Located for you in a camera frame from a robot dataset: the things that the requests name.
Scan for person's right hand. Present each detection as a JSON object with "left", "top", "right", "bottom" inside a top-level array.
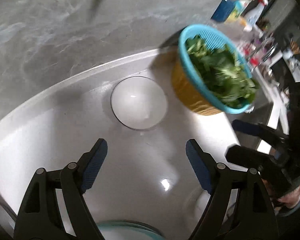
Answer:
[{"left": 277, "top": 185, "right": 300, "bottom": 209}]

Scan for blue packet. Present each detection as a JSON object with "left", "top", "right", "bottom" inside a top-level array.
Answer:
[{"left": 211, "top": 0, "right": 235, "bottom": 23}]

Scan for teal strainer basket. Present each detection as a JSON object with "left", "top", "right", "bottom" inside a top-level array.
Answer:
[{"left": 172, "top": 24, "right": 258, "bottom": 115}]

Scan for white bowl with dark rim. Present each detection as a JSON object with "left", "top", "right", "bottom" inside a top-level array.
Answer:
[{"left": 110, "top": 76, "right": 168, "bottom": 130}]

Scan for green leafy vegetables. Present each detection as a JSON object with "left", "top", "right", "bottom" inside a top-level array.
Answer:
[{"left": 185, "top": 35, "right": 258, "bottom": 108}]

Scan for yellow basin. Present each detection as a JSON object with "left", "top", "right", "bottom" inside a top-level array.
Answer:
[{"left": 171, "top": 59, "right": 222, "bottom": 116}]

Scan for teal floral rimmed plate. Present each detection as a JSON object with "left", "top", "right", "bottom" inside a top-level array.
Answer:
[{"left": 97, "top": 220, "right": 165, "bottom": 240}]

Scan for chrome sink faucet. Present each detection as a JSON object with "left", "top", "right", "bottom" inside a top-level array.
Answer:
[{"left": 247, "top": 37, "right": 277, "bottom": 66}]

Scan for white spray bottle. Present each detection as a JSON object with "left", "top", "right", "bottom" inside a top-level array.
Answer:
[{"left": 244, "top": 0, "right": 268, "bottom": 32}]

